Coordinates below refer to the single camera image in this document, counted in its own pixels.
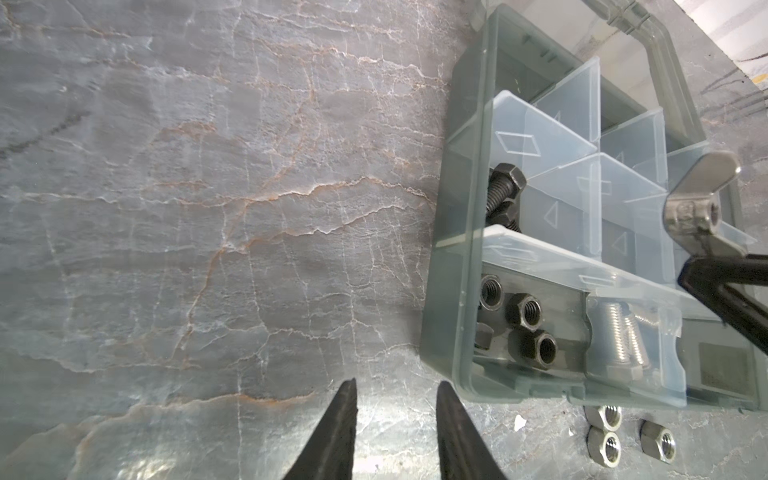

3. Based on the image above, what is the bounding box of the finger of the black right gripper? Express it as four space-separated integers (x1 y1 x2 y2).
678 254 767 354

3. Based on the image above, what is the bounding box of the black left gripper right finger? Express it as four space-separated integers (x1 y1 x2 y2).
436 381 506 479

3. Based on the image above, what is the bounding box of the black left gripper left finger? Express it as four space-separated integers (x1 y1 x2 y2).
284 378 358 480

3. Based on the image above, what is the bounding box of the silver wing nut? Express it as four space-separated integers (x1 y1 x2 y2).
663 151 747 258

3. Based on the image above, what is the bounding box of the black hex nut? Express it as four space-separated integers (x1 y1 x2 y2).
474 322 494 351
479 275 505 311
505 293 543 332
520 330 558 369

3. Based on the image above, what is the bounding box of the black hex bolt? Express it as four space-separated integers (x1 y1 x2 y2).
485 163 527 217
486 200 521 233

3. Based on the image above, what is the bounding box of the silver hex bolt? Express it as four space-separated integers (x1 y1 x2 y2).
600 301 642 383
624 314 651 369

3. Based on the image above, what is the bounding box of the silver hex nut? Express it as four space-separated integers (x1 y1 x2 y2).
587 427 622 468
640 420 677 464
584 405 623 432

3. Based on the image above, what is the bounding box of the green transparent compartment box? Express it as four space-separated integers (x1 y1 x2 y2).
419 1 767 411

